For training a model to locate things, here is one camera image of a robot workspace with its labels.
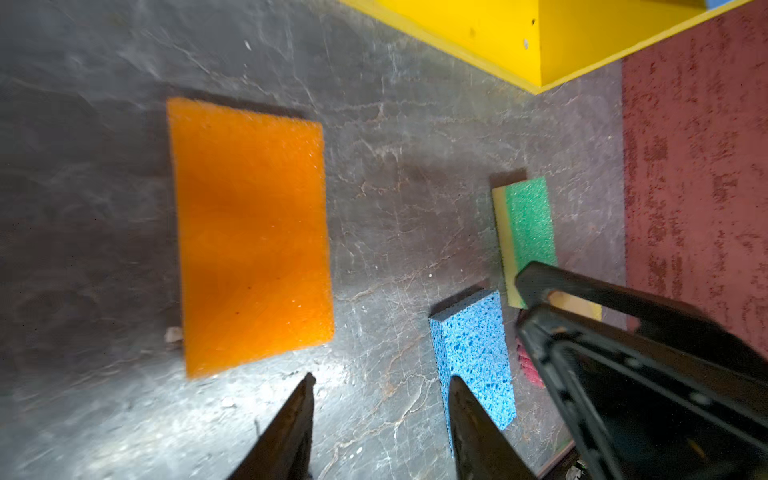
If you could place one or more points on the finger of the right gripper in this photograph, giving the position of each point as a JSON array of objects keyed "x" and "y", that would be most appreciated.
[
  {"x": 642, "y": 409},
  {"x": 675, "y": 324}
]

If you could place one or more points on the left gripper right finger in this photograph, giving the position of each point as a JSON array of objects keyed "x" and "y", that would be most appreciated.
[{"x": 480, "y": 449}]

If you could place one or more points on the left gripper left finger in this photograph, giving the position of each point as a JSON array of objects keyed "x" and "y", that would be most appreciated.
[{"x": 283, "y": 450}]

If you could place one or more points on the bright green sponge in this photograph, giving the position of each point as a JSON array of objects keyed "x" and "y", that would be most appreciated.
[{"x": 525, "y": 230}]

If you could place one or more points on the orange sponge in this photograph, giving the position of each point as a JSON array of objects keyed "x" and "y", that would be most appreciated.
[{"x": 253, "y": 237}]

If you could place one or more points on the yellow sponge near right arm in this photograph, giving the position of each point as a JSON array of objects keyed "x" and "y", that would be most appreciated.
[{"x": 574, "y": 304}]

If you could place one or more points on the yellow shelf with coloured boards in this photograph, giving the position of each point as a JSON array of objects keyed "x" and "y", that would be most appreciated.
[{"x": 537, "y": 45}]

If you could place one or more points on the round smiley face sponge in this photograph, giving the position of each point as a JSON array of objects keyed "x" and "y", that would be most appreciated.
[{"x": 527, "y": 367}]

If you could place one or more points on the light blue sponge right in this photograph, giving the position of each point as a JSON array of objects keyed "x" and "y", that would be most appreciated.
[{"x": 469, "y": 341}]

